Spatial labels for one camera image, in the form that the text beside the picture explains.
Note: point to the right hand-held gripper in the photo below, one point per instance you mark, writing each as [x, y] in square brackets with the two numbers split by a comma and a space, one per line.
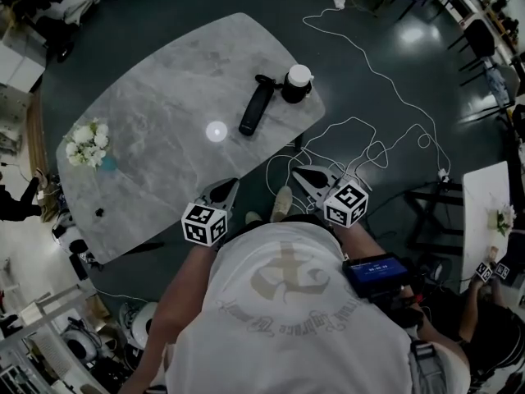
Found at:
[345, 203]

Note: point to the person's shoe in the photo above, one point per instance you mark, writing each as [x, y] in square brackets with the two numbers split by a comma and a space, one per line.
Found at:
[253, 217]
[282, 202]

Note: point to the person's right forearm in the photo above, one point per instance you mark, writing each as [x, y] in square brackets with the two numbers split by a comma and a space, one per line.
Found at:
[365, 242]

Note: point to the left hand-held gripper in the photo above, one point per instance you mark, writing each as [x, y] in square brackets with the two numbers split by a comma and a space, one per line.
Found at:
[204, 225]

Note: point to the white printed t-shirt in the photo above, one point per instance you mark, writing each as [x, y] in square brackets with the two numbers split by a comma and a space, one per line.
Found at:
[287, 343]

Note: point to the person's right shoe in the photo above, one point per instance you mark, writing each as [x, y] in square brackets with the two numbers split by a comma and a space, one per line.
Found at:
[282, 202]

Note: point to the person's left shoe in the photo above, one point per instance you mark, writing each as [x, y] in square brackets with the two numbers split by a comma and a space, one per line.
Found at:
[253, 217]

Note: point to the grey marble table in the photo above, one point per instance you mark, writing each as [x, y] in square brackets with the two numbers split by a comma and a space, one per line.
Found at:
[164, 109]

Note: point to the white flower bouquet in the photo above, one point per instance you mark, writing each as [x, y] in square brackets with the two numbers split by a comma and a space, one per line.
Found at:
[87, 141]

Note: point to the person's left forearm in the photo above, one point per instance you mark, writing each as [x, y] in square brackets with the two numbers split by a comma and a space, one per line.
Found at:
[176, 302]

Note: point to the black telephone handset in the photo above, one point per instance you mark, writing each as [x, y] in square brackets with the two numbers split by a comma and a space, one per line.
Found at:
[255, 111]

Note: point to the white plug adapter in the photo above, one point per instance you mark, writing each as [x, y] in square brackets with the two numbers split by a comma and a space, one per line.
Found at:
[443, 175]

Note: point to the blue vase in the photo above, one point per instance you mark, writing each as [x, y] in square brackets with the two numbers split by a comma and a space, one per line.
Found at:
[109, 163]

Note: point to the white storage box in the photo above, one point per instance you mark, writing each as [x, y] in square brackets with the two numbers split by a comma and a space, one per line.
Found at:
[18, 66]

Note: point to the black jar with white lid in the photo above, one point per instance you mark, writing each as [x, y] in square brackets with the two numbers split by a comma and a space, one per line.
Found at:
[296, 86]

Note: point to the small white flower arrangement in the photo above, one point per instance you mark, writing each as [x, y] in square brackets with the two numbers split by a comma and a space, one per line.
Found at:
[502, 220]

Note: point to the black device with blue screen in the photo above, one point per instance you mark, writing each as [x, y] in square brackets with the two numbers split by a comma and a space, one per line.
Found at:
[375, 273]

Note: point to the white power strip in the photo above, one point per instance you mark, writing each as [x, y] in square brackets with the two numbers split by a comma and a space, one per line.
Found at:
[339, 0]

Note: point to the white side table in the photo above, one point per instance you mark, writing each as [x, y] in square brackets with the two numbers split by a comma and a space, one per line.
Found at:
[482, 203]

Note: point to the black metal stool frame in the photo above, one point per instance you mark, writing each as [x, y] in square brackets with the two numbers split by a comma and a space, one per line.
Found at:
[435, 216]

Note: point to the black chair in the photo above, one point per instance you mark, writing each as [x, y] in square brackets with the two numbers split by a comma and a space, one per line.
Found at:
[477, 39]

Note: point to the white round helmet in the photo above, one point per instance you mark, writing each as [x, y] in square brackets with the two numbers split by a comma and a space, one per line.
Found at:
[141, 324]

